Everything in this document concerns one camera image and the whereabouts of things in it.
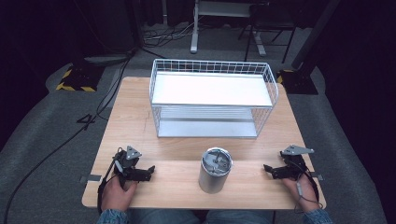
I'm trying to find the black stand base yellow stripes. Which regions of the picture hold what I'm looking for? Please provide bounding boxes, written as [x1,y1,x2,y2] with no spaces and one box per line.
[55,63,106,93]
[276,68,319,96]

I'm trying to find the bundle of floor cables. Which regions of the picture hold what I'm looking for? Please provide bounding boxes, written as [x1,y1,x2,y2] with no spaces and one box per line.
[142,15,204,49]

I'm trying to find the black chair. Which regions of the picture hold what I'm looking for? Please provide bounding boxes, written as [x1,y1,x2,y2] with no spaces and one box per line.
[237,2,298,64]

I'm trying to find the black slanted stand pole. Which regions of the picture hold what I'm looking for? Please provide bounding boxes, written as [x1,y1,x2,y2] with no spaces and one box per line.
[290,0,342,71]

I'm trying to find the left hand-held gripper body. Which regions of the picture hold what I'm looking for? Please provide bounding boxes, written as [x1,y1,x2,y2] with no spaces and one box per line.
[112,145,144,183]

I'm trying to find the person's left hand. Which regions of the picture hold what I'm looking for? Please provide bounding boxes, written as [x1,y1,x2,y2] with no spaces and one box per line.
[100,175,138,213]

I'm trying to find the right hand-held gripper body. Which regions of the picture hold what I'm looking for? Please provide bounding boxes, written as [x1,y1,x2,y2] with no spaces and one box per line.
[279,144,316,181]

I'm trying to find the long black floor cable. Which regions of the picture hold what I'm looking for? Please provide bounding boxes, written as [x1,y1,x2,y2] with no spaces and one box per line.
[2,52,135,224]

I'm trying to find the white wire shelf rack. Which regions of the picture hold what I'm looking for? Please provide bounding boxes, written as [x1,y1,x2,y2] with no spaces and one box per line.
[148,58,280,139]

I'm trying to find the silver steel tumbler with lid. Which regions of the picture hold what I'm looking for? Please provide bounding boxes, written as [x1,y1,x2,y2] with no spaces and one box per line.
[197,147,234,195]

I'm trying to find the white metal desk frame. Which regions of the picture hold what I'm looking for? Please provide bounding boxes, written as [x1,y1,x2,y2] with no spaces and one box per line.
[190,0,269,58]

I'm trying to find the person's right hand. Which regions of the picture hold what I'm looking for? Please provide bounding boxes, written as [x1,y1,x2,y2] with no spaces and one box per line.
[281,175,321,213]

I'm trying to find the left hand-held gripper black cable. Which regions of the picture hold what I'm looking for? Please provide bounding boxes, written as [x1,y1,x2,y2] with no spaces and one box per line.
[96,147,123,217]

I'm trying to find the person's legs in jeans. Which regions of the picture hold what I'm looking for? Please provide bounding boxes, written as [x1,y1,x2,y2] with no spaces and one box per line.
[126,208,276,224]

